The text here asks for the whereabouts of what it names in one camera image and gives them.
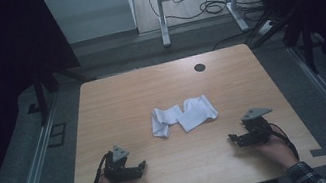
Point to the pale grey panel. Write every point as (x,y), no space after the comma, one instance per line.
(90,14)

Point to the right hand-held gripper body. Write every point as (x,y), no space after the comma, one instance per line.
(255,129)

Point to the black metal stand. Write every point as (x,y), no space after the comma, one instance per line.
(299,33)
(40,96)

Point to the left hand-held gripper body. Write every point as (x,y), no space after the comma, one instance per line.
(118,170)

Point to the white power strip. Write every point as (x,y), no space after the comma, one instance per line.
(265,27)

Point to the person's right hand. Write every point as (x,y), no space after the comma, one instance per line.
(276,152)

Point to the grey table bracket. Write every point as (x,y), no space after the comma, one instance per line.
(320,152)

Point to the black round table grommet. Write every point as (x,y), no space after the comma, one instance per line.
(199,67)

